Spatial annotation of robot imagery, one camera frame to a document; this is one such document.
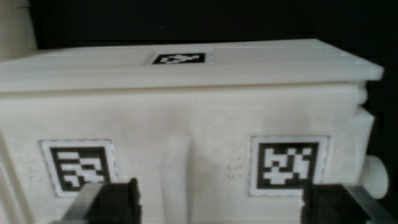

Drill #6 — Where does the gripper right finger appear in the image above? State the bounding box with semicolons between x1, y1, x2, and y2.
300;184;395;224

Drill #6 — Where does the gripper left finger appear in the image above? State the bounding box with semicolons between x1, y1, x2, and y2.
59;179;142;224

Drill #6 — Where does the white cabinet door with knob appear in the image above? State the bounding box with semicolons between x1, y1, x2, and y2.
0;82;388;224

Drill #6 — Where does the white cabinet body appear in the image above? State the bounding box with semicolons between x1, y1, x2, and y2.
0;39;388;224

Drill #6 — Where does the white U-shaped frame fence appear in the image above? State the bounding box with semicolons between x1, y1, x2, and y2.
0;0;38;62

